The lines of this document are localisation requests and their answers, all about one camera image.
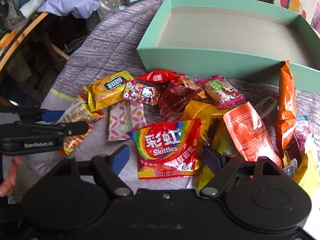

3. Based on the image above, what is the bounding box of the yellow Hsun cake packet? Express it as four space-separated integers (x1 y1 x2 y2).
181 100 231 145

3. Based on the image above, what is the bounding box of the orange snack pouch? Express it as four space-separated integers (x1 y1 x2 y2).
223 102 283 168

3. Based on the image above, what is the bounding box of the orange noodle snack bag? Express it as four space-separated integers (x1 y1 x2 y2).
56 97 106 156

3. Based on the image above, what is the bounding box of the pink patterned snack packet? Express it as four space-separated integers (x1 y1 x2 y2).
108 100 146 141

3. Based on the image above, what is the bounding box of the Skittles rainbow candy bag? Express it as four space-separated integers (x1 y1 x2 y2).
129 119 202 180

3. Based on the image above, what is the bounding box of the yellow cracker packet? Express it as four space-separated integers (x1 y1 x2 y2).
83 70 134 112

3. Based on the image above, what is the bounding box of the pink green candy packet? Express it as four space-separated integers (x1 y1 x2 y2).
196 75 246 109

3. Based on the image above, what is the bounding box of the Hello Kitty candy packet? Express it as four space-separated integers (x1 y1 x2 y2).
123 80 161 106

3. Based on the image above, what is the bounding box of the tall orange snack bag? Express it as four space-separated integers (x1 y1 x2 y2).
275 61 297 158

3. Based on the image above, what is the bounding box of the dark red foil wrapper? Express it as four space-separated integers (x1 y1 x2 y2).
158 77 202 121

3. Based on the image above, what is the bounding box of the small red snack packet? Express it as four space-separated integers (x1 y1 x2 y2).
136 69 181 84

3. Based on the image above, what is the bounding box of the pink blue candy packet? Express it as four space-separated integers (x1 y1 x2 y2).
293 115 315 154

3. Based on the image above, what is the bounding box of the person's left hand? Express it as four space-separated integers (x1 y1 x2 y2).
1 156 22 197

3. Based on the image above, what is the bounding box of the mint green cardboard box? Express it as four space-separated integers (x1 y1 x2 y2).
137 0 319 94

